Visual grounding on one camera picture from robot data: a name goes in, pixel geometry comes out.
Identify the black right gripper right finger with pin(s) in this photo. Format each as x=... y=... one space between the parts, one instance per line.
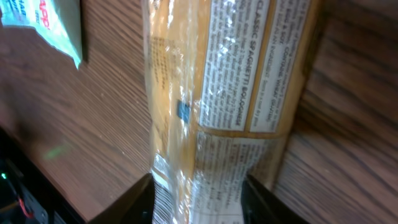
x=261 y=206

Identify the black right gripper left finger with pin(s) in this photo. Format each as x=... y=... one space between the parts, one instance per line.
x=135 y=206

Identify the orange spaghetti packet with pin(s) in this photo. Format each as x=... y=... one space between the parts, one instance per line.
x=223 y=80

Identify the teal snack packet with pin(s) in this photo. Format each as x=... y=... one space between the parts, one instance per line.
x=58 y=22

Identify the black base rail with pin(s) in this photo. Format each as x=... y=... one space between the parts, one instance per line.
x=27 y=196

